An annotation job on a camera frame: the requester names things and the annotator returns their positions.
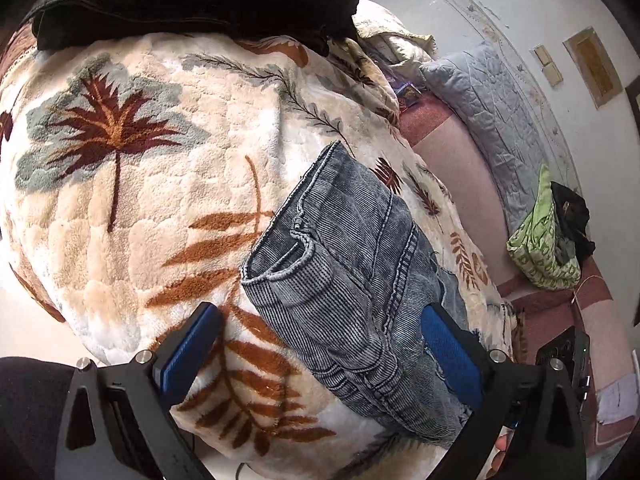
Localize black electronic device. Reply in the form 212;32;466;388
535;326;591;403

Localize cream pillow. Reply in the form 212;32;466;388
352;0;436;65

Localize green white patterned quilt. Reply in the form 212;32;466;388
506;165;582;290

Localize grey quilted blanket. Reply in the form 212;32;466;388
419;44;548;233

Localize cream leaf pattern fleece blanket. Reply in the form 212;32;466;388
1;25;512;479

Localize grey washed denim pants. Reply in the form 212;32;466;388
241;142;469;447

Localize purple printed packet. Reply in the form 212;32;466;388
392;81;422;112

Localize black garment pile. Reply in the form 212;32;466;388
25;0;359;55

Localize beige wall switch plate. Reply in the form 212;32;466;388
532;44;563;88

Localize gold framed wall picture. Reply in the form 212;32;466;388
563;27;623;108

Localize person's right hand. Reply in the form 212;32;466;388
486;434;509;479

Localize black clothes on green quilt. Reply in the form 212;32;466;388
551;182;596;266

